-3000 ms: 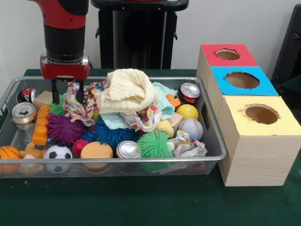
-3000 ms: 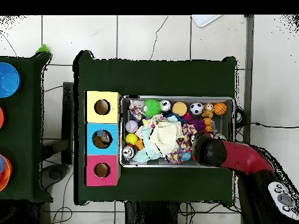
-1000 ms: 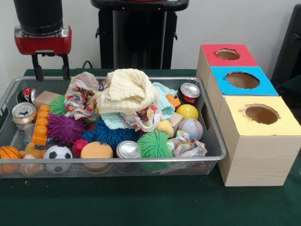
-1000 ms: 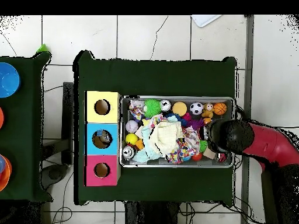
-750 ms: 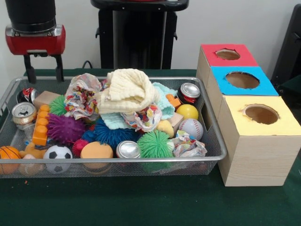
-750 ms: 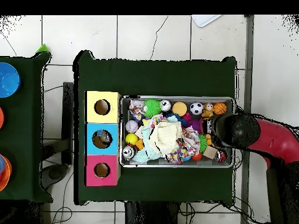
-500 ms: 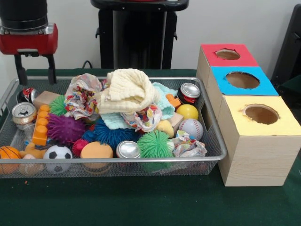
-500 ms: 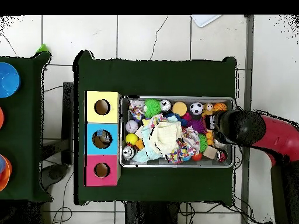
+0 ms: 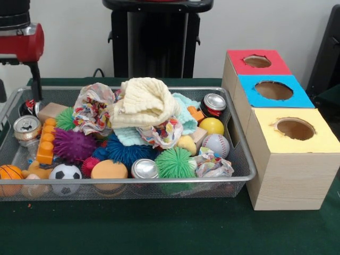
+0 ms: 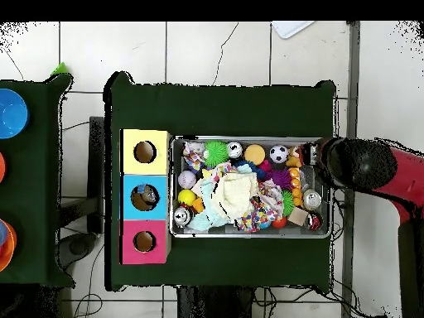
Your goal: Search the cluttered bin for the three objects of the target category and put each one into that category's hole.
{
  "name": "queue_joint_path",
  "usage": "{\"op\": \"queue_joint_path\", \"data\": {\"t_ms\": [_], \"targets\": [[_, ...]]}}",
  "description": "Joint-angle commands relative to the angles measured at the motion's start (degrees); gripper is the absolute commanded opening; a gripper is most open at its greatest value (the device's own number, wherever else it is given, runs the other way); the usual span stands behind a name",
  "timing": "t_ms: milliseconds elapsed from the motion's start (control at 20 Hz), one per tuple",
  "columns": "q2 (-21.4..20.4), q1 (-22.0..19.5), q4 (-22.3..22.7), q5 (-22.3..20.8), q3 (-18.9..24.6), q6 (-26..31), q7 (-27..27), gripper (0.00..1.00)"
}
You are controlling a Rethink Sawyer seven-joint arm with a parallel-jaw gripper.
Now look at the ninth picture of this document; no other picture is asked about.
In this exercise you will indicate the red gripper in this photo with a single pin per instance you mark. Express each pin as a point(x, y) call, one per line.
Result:
point(24, 47)

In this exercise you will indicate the polka dot cloth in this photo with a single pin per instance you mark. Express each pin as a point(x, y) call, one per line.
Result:
point(90, 117)
point(164, 132)

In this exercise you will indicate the cream knitted cloth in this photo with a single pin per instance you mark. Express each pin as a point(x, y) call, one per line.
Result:
point(143, 103)

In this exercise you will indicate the mint green cloth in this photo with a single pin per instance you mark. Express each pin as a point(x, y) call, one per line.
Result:
point(186, 109)

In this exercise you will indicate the shallow clear mesh bin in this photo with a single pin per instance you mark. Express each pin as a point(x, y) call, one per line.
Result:
point(159, 190)

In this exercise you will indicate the wooden box with three holes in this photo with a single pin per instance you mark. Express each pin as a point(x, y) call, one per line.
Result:
point(292, 175)

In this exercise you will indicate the purple spiky ball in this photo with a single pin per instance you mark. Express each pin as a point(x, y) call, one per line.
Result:
point(74, 144)

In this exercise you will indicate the black and white soccer ball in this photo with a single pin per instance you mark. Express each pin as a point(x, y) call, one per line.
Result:
point(65, 174)

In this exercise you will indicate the orange foam ball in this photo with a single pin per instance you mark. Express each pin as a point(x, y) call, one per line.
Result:
point(109, 170)

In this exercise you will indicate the green spiky ball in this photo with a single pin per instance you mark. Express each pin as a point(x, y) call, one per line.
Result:
point(175, 163)

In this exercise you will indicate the yellow ball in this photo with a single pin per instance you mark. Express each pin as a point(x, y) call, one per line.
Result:
point(212, 126)

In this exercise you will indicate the white baseball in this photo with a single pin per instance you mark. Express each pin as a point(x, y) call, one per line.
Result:
point(215, 145)

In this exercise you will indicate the black chair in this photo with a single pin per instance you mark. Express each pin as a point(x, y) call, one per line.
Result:
point(326, 47)

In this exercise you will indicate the dark green side tablecloth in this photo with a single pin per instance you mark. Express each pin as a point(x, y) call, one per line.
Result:
point(332, 98)

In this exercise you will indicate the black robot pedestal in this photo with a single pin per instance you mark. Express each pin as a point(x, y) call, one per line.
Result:
point(159, 40)

